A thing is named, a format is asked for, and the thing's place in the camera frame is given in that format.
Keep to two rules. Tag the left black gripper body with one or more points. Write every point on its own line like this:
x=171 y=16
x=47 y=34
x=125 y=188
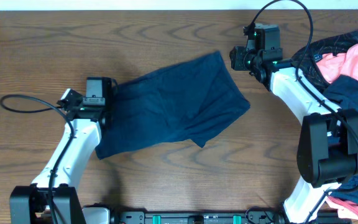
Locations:
x=107 y=107

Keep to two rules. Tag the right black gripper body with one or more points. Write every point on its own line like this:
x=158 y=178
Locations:
x=246 y=61

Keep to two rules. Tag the navy blue shorts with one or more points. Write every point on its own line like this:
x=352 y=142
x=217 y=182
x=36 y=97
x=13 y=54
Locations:
x=193 y=100

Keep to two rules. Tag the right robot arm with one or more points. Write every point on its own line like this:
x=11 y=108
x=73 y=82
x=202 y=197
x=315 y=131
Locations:
x=327 y=154

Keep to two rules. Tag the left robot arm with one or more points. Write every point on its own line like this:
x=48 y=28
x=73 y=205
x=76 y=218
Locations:
x=52 y=196

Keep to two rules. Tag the black patterned garment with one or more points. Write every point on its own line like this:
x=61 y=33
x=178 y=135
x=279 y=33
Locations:
x=331 y=45

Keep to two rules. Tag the pink coral garment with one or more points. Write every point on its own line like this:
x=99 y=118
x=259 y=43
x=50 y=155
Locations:
x=331 y=67

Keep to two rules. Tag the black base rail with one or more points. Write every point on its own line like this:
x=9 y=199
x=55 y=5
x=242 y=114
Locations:
x=213 y=217

